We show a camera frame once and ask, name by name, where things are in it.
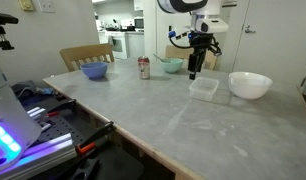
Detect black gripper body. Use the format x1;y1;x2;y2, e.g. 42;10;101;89
190;32;214;55

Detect clear plastic box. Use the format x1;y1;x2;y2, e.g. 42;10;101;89
188;76;220;102

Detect red silver soda can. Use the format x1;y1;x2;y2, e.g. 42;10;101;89
137;55;151;80

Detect blue plastic bowl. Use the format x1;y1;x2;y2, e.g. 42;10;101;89
80;61;109;80

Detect white robot base blue lights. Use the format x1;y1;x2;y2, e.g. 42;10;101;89
0;54;43;174

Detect teal bowl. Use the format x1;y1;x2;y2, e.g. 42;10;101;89
160;57;185;75

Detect white bowl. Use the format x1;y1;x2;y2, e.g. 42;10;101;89
228;71;274;101

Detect wooden slat-back chair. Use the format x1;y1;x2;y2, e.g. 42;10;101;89
164;44;221;71
58;43;116;73

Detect white kitchen cabinet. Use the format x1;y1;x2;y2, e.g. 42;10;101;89
126;31;146;59

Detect microwave oven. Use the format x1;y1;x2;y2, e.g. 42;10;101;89
134;17;145;30

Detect white door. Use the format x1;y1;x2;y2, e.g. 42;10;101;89
233;0;306;84

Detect white kitchen oven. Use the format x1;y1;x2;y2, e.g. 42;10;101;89
106;30;129;61

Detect black orange bar clamp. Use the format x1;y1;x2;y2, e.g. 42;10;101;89
75;120;116;156
46;99;77;118

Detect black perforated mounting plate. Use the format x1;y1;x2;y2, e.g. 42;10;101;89
36;113;94;148

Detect blue cloth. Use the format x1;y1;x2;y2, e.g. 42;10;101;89
39;86;57;97

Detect gray cloth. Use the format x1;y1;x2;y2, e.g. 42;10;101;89
11;79;39;99

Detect black cable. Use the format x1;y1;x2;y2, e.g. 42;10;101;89
168;30;194;50
208;35;224;58

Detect silver wrist camera bar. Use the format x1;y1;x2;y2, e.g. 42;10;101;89
195;18;229;34

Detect silver door lever handle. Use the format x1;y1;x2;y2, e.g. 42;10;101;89
244;24;257;35

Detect gray wall sign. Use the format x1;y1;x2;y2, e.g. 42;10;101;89
222;0;238;8

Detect aluminium extrusion rail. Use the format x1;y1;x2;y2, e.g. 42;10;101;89
26;106;49;122
39;122;53;133
0;132;78;180

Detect white wall light switch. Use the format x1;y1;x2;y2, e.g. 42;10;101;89
37;0;56;14

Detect yellowish wall thermostat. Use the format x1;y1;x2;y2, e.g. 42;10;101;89
18;0;35;12

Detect black camera on stand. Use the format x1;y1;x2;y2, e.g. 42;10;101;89
0;12;20;52

